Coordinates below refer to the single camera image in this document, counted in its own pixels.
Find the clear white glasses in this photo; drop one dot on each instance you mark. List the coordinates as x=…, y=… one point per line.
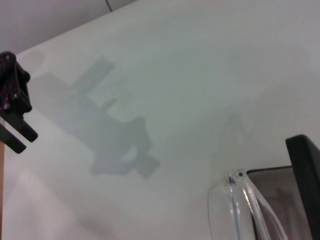
x=240, y=200

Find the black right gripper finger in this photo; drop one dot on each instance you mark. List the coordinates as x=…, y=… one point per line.
x=15, y=100

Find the black glasses case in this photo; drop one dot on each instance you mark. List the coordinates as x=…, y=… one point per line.
x=305, y=175

